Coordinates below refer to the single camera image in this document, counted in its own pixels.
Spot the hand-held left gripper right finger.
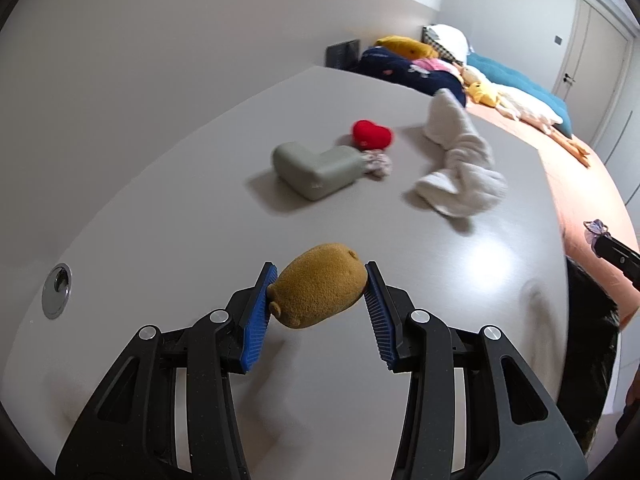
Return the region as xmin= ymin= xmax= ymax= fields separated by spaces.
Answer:
xmin=363 ymin=260 xmax=590 ymax=480

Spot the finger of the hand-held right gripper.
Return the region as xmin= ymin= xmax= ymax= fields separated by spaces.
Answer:
xmin=590 ymin=234 xmax=640 ymax=290

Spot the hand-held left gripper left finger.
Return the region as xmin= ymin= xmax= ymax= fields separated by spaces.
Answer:
xmin=55 ymin=261 xmax=279 ymax=480

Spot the purple butterfly hair clip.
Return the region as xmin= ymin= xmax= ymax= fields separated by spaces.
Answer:
xmin=582 ymin=219 xmax=612 ymax=248

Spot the brown potato plush toy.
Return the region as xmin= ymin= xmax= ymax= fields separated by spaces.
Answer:
xmin=267 ymin=243 xmax=368 ymax=331

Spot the orange bed sheet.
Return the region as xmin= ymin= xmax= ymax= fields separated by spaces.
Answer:
xmin=467 ymin=102 xmax=640 ymax=321

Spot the grey foam corner protector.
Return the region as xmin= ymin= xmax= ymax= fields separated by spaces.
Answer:
xmin=271 ymin=142 xmax=366 ymax=202

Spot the pink scrunchie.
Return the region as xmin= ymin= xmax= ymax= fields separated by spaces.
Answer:
xmin=361 ymin=149 xmax=392 ymax=179

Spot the white towel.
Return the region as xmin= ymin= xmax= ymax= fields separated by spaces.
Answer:
xmin=414 ymin=88 xmax=508 ymax=218

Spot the red heart plush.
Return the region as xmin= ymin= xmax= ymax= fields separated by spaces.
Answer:
xmin=351 ymin=120 xmax=394 ymax=152

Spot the grey door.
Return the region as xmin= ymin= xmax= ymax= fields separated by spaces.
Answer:
xmin=552 ymin=0 xmax=633 ymax=161

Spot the yellow duck plush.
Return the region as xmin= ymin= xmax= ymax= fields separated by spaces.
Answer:
xmin=461 ymin=66 xmax=501 ymax=108

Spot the navy blue pillow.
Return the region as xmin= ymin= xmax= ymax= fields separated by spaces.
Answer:
xmin=357 ymin=47 xmax=468 ymax=108

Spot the pink plush toy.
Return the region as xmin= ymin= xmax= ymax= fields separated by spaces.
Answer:
xmin=410 ymin=57 xmax=463 ymax=77

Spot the yellow plush toy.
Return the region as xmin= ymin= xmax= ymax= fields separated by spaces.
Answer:
xmin=374 ymin=35 xmax=440 ymax=60

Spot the white plaid pillow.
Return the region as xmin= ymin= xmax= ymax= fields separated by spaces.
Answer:
xmin=422 ymin=24 xmax=473 ymax=63

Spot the round metal cable grommet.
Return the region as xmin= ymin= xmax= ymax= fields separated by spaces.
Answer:
xmin=41 ymin=262 xmax=72 ymax=320

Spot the black wall socket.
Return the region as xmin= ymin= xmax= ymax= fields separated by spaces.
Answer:
xmin=326 ymin=38 xmax=362 ymax=67

